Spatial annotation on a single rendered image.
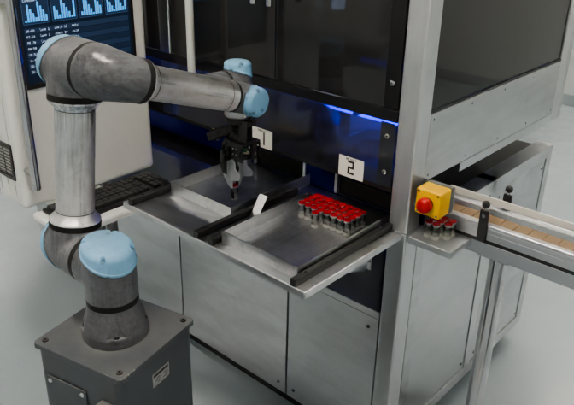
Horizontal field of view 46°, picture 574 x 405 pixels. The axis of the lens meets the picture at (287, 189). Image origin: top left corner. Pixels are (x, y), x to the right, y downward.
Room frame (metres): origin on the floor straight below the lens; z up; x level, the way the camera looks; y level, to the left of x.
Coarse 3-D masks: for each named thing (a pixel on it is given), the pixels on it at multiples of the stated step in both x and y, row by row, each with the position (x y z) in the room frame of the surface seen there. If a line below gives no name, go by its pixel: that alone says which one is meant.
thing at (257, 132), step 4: (252, 128) 1.98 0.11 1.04; (256, 128) 1.96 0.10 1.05; (260, 128) 1.95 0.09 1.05; (252, 132) 1.98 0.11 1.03; (256, 132) 1.96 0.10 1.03; (260, 132) 1.95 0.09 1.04; (268, 132) 1.93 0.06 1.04; (252, 136) 1.98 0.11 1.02; (256, 136) 1.96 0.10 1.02; (260, 136) 1.95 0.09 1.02; (268, 136) 1.93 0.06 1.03; (268, 140) 1.93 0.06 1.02; (268, 144) 1.93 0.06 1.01; (268, 148) 1.93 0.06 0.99
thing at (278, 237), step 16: (272, 208) 1.67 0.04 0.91; (288, 208) 1.72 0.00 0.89; (240, 224) 1.58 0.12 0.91; (256, 224) 1.63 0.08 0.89; (272, 224) 1.64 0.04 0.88; (288, 224) 1.64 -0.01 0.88; (304, 224) 1.65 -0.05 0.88; (224, 240) 1.53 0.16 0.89; (240, 240) 1.49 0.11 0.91; (256, 240) 1.55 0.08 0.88; (272, 240) 1.55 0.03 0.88; (288, 240) 1.55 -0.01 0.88; (304, 240) 1.55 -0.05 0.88; (320, 240) 1.55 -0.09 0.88; (336, 240) 1.56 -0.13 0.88; (352, 240) 1.52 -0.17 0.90; (256, 256) 1.45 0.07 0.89; (272, 256) 1.41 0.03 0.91; (288, 256) 1.47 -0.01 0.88; (304, 256) 1.47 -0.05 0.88; (320, 256) 1.43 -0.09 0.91; (288, 272) 1.38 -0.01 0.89
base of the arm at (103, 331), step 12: (96, 312) 1.22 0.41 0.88; (108, 312) 1.21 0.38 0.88; (120, 312) 1.22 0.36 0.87; (132, 312) 1.24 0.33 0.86; (144, 312) 1.31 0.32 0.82; (84, 324) 1.24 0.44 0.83; (96, 324) 1.21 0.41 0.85; (108, 324) 1.21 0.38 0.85; (120, 324) 1.22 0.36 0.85; (132, 324) 1.23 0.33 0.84; (144, 324) 1.26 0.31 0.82; (84, 336) 1.22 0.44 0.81; (96, 336) 1.20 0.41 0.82; (108, 336) 1.20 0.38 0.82; (120, 336) 1.21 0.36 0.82; (132, 336) 1.22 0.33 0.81; (144, 336) 1.25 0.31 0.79; (96, 348) 1.20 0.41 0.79; (108, 348) 1.20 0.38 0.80; (120, 348) 1.20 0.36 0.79
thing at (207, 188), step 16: (192, 176) 1.90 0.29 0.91; (208, 176) 1.95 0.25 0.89; (256, 176) 1.97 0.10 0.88; (272, 176) 1.98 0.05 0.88; (288, 176) 1.98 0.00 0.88; (304, 176) 1.90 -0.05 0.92; (176, 192) 1.82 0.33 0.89; (192, 192) 1.77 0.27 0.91; (208, 192) 1.84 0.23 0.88; (224, 192) 1.84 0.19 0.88; (240, 192) 1.85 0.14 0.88; (256, 192) 1.85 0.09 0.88; (272, 192) 1.80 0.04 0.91; (208, 208) 1.73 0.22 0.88; (224, 208) 1.69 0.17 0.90; (240, 208) 1.70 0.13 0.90
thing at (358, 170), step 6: (342, 156) 1.75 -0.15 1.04; (342, 162) 1.74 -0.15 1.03; (348, 162) 1.73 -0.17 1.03; (354, 162) 1.72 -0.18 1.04; (360, 162) 1.70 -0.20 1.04; (342, 168) 1.74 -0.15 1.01; (354, 168) 1.71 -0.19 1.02; (360, 168) 1.70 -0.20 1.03; (342, 174) 1.74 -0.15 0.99; (348, 174) 1.73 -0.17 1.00; (354, 174) 1.71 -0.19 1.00; (360, 174) 1.70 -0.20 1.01; (360, 180) 1.70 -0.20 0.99
